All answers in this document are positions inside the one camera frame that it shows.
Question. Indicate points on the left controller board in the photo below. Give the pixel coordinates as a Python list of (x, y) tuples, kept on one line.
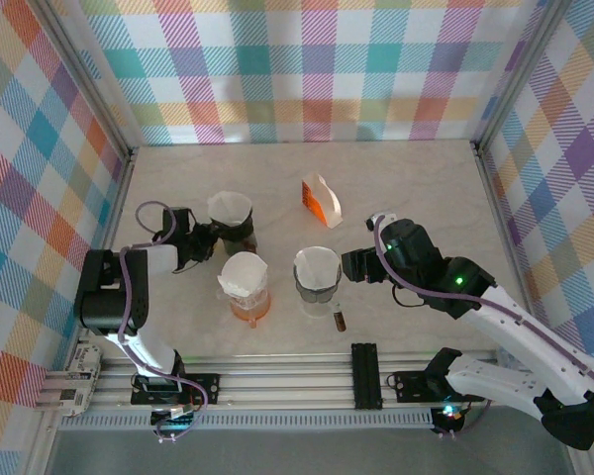
[(170, 420)]

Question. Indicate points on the aluminium frame post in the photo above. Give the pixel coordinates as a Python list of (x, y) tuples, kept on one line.
[(517, 74), (81, 74)]

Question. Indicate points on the orange coffee filter pack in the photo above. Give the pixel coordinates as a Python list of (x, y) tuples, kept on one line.
[(322, 203)]

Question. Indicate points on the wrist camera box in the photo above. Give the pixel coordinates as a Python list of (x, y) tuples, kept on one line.
[(178, 218), (383, 218)]

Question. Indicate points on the printed paper label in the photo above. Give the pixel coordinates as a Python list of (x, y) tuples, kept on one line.
[(81, 376)]

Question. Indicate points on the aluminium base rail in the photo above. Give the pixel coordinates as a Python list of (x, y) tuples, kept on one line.
[(287, 383)]

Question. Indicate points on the dark green plastic dripper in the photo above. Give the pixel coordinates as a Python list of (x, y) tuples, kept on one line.
[(237, 232)]

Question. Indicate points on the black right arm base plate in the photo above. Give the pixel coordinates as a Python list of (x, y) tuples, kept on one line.
[(411, 386)]

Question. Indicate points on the right controller board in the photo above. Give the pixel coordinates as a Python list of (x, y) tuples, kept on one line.
[(450, 415)]

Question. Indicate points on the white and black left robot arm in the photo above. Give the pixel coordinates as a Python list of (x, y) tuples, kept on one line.
[(104, 297)]

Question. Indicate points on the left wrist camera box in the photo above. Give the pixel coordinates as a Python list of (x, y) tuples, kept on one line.
[(178, 218)]

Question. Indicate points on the aluminium side rail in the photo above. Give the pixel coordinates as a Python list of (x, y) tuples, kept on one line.
[(500, 222), (114, 222)]

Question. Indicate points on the controller board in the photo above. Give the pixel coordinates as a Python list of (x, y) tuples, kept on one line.
[(450, 415), (170, 420)]

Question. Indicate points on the black centre rail bracket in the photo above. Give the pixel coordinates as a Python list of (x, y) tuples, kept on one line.
[(366, 376)]

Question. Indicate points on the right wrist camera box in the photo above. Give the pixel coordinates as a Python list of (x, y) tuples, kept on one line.
[(383, 218)]

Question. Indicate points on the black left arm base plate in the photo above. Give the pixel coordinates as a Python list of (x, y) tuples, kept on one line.
[(205, 388)]

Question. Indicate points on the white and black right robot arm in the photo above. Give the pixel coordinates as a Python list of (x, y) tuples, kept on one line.
[(515, 321)]

